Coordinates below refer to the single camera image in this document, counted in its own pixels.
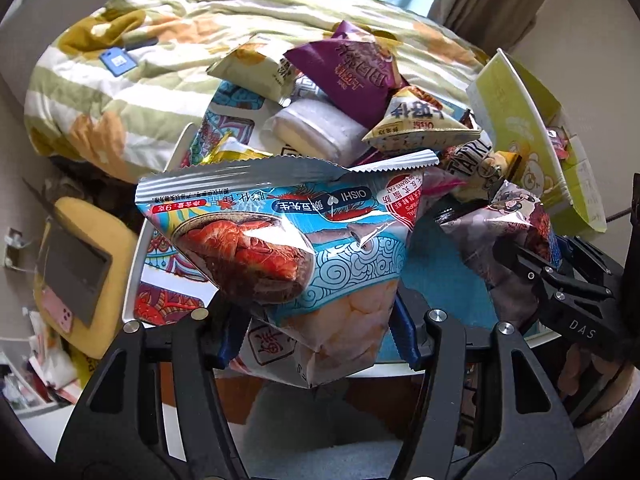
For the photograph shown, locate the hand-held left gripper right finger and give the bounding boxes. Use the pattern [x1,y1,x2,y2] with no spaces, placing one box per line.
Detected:
[390,294,587,480]

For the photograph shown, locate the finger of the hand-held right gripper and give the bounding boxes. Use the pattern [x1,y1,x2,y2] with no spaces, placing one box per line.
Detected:
[491,237,616,311]
[559,235,627,287]

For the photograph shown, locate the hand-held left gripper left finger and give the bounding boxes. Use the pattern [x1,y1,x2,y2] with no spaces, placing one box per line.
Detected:
[55,304,252,480]

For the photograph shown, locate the dark purple foil snack packet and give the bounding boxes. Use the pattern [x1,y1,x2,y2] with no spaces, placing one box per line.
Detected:
[440,180,568,331]

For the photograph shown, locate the blue shrimp chip packet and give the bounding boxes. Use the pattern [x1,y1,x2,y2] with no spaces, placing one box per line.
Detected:
[135,149,441,390]

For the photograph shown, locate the yellow-green cardboard box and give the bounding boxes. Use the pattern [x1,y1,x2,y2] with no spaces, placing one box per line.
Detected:
[466,49,608,233]

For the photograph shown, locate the purple triangular snack packet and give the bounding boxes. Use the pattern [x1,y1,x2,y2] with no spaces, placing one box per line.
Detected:
[284,21,408,131]

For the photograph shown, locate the cream orange cake packet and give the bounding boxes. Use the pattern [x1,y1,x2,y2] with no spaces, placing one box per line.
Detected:
[207,34,301,103]

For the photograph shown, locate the person's right hand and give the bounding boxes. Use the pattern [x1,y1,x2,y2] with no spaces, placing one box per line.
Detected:
[557,345,631,422]

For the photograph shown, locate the small red snack packet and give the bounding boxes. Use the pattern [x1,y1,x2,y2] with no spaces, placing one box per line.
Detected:
[547,127,576,161]

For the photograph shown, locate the brown lettered snack packet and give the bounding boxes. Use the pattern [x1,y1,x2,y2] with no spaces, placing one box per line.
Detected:
[440,140,523,196]

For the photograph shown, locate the yellow chair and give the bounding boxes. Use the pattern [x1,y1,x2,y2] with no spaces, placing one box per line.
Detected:
[32,197,141,376]

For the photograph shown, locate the grey laptop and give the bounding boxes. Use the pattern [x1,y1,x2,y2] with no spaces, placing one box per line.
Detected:
[45,220,113,328]

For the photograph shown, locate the pink phone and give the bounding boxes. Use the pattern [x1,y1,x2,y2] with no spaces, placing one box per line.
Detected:
[40,290,76,333]

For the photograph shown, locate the gold foil snack packet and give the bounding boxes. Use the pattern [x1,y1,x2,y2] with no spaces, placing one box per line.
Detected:
[200,132,273,166]

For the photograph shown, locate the pile of papers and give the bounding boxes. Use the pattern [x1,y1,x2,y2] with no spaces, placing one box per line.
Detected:
[0,310,86,411]

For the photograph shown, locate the yellow triangular snack packet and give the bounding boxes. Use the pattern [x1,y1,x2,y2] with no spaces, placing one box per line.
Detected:
[362,87,481,153]

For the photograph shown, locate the white bread packet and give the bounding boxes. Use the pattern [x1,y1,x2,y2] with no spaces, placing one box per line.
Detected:
[265,100,371,161]

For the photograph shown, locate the blue card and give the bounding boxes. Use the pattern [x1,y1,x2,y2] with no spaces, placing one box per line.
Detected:
[97,42,138,78]

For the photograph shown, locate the floral striped quilt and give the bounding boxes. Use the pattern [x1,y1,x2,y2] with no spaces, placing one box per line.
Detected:
[22,0,491,171]

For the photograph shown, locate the grey headboard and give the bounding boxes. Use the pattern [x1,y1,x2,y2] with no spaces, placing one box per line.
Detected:
[0,0,136,101]

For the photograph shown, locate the white wall socket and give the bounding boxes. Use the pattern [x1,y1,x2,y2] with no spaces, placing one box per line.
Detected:
[4,229,32,269]

